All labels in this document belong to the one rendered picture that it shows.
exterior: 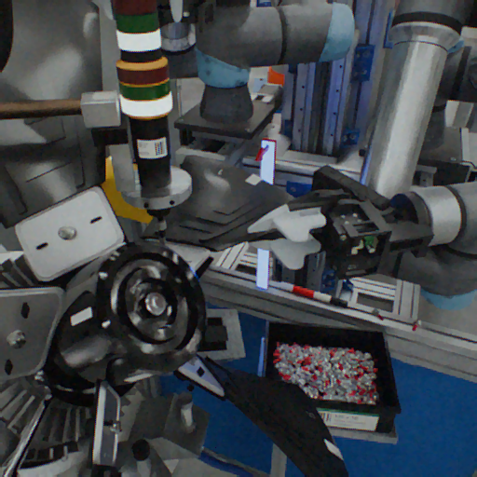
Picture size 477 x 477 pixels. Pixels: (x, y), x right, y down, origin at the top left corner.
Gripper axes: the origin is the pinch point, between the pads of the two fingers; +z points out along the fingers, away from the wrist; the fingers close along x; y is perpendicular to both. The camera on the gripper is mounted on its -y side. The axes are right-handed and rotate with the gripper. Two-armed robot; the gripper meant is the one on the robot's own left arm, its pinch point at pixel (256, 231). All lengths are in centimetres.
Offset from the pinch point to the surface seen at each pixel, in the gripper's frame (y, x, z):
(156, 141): 3.9, -16.0, 11.4
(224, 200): -7.3, 0.2, 2.3
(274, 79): -355, 134, -127
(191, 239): 1.7, -1.6, 8.4
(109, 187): -38.5, 17.1, 18.6
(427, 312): -69, 126, -108
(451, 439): 8, 60, -44
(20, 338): 15.8, -6.5, 24.3
